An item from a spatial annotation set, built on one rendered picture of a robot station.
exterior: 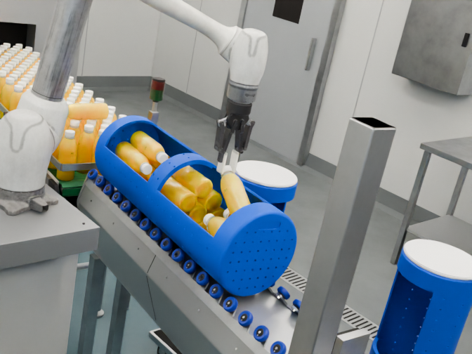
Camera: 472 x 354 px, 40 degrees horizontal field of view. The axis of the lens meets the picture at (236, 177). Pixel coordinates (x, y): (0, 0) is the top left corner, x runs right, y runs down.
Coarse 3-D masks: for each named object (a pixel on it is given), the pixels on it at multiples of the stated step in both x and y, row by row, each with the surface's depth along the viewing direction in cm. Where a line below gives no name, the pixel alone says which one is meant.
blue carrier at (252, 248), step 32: (128, 128) 251; (160, 128) 250; (96, 160) 247; (192, 160) 216; (128, 192) 229; (160, 192) 212; (160, 224) 213; (192, 224) 196; (224, 224) 187; (256, 224) 187; (288, 224) 194; (192, 256) 200; (224, 256) 184; (256, 256) 192; (288, 256) 200; (224, 288) 192; (256, 288) 198
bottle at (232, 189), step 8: (224, 176) 202; (232, 176) 202; (224, 184) 201; (232, 184) 200; (240, 184) 201; (224, 192) 201; (232, 192) 199; (240, 192) 199; (232, 200) 198; (240, 200) 198; (248, 200) 200; (232, 208) 198
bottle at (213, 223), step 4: (212, 216) 202; (216, 216) 200; (208, 220) 202; (212, 220) 199; (216, 220) 198; (220, 220) 197; (224, 220) 198; (208, 224) 200; (212, 224) 198; (216, 224) 196; (220, 224) 196; (208, 228) 199; (212, 228) 197; (216, 228) 196; (212, 232) 197
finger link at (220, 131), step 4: (216, 120) 196; (220, 124) 195; (220, 128) 196; (224, 128) 196; (216, 132) 198; (220, 132) 197; (216, 136) 198; (220, 136) 197; (216, 140) 199; (220, 140) 197; (216, 144) 199; (220, 144) 198; (220, 148) 199
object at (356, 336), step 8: (336, 336) 162; (344, 336) 162; (352, 336) 163; (360, 336) 164; (368, 336) 166; (336, 344) 162; (344, 344) 161; (352, 344) 163; (360, 344) 166; (336, 352) 162; (344, 352) 163; (352, 352) 165; (360, 352) 167
